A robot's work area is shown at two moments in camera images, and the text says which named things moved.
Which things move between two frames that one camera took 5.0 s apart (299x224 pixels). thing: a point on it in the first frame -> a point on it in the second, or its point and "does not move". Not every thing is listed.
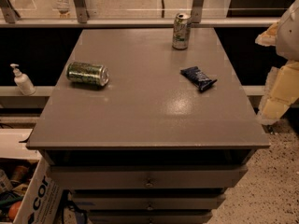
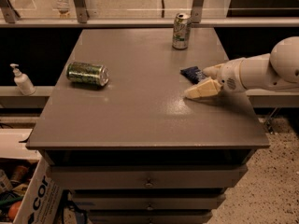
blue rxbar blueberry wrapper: [198, 77] does not move
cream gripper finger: [281, 91] -> [205, 89]
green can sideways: [82, 73] does not move
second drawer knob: [149, 207] does not move
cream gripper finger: [268, 37] -> [213, 72]
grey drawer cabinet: [143, 133] does not move
